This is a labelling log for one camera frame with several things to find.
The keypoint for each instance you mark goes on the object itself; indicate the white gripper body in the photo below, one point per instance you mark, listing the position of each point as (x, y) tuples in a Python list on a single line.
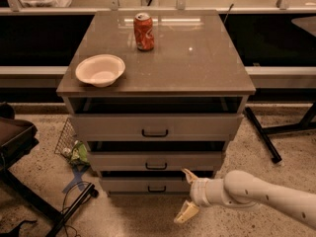
[(197, 192)]

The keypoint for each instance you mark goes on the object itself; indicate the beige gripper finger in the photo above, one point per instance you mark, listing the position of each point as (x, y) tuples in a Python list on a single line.
[(188, 210), (190, 176)]

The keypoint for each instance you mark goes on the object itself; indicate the grey drawer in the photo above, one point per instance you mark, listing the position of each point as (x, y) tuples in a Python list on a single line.
[(154, 160), (143, 127), (144, 186)]

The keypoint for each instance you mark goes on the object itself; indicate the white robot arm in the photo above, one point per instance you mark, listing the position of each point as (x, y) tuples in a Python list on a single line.
[(241, 190)]

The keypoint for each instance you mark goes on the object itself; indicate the grey drawer cabinet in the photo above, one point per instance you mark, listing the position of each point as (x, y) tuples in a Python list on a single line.
[(193, 69)]

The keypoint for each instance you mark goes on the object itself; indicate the black stand base right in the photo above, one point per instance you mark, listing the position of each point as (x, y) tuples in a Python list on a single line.
[(306, 123)]

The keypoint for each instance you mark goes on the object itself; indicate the black stand base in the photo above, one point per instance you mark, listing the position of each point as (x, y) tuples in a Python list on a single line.
[(59, 218), (306, 123)]

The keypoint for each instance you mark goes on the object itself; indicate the white paper bowl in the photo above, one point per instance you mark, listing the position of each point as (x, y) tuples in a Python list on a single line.
[(100, 70)]

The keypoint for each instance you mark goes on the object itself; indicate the orange soda can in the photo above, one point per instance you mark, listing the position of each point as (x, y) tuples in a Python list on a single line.
[(143, 31)]

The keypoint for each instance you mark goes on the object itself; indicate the dark brown chair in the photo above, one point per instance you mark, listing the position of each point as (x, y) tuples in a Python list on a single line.
[(17, 137)]

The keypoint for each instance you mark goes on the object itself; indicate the black stand base left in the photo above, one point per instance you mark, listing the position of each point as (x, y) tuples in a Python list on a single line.
[(59, 218)]

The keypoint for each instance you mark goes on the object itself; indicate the wire mesh basket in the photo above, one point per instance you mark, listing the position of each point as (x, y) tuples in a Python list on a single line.
[(66, 139)]

